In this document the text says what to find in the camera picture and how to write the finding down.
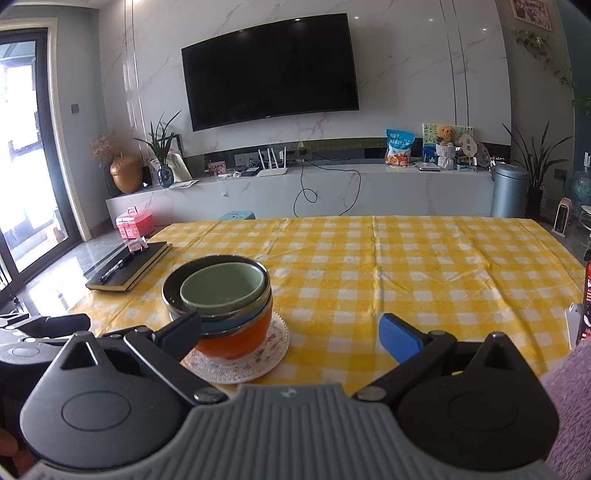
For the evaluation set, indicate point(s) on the green ceramic bowl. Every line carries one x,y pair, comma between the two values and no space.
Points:
221,288

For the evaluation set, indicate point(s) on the pink binder clip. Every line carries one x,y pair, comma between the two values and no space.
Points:
138,244

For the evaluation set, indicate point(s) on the white marble tv cabinet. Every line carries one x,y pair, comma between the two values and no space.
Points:
392,194

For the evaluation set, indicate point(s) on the clear glass printed plate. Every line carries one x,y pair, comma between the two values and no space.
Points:
217,374

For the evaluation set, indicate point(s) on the blue snack bag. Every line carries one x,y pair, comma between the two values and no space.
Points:
400,147

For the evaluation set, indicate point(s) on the papers on cabinet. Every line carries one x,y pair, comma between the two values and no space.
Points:
183,184

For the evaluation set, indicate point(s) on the wall socket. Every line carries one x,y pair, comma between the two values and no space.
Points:
560,174

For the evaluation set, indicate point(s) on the glass sliding door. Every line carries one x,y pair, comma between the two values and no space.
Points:
23,161

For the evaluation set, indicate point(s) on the framed wall picture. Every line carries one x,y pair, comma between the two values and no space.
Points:
531,14

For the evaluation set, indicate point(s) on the yellow checked tablecloth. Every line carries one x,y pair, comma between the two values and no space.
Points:
369,277

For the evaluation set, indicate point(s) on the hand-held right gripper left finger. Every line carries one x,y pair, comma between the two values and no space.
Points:
184,331

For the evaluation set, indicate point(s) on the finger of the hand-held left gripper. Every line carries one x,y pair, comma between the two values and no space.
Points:
55,325

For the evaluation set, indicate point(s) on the hanging ivy plant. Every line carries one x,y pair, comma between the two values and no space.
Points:
535,46

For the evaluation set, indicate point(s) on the small black box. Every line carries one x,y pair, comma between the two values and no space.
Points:
250,172

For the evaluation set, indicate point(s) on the black notebook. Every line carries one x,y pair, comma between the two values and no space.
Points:
138,267

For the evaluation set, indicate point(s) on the person's left hand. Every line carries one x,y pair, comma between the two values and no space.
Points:
7,454

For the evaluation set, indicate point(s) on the white router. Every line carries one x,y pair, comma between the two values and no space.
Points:
272,172

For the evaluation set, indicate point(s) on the leafy plant in blue vase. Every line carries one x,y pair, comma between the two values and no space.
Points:
165,177

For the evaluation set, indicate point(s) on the grey trash can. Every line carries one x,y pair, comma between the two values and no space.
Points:
509,191

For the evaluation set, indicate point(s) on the white sketch card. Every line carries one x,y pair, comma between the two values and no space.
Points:
180,166

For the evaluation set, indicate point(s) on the red and black object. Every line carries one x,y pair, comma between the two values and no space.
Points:
587,300

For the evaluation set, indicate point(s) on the green painting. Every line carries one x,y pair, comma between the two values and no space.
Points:
429,134

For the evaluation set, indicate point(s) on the black pen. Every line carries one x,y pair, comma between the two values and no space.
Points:
115,269

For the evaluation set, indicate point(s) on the pink photo frame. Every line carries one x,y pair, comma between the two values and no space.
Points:
217,168

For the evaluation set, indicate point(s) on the teddy bear bouquet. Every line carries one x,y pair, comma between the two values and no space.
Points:
445,150

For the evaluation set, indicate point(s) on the black television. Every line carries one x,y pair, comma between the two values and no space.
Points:
270,69

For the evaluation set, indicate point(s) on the grey laptop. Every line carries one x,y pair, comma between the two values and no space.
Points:
427,167

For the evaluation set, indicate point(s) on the white hand fan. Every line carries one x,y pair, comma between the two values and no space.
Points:
467,147

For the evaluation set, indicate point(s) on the purple fluffy cloth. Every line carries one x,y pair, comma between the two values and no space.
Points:
570,406

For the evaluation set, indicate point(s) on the blue steel bowl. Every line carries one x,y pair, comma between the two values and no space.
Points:
240,323

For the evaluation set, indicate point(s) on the teal stool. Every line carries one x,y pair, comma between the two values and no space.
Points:
236,215

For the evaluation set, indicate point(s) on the pink storage box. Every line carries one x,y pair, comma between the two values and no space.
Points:
134,224

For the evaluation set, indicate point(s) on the orange steel bowl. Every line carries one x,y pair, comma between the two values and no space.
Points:
231,344

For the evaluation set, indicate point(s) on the pink heater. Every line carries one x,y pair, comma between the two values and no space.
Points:
562,217

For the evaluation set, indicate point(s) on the dried flowers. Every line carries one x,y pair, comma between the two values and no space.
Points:
105,147

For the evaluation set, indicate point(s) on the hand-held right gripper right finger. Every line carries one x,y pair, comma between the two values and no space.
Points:
401,337

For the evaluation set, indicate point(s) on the gold vase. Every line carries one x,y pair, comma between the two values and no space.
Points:
125,175

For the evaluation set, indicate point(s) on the long-leaf potted plant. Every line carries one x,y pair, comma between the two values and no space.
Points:
538,161

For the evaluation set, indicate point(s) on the potted ivy plant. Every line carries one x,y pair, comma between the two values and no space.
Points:
582,104

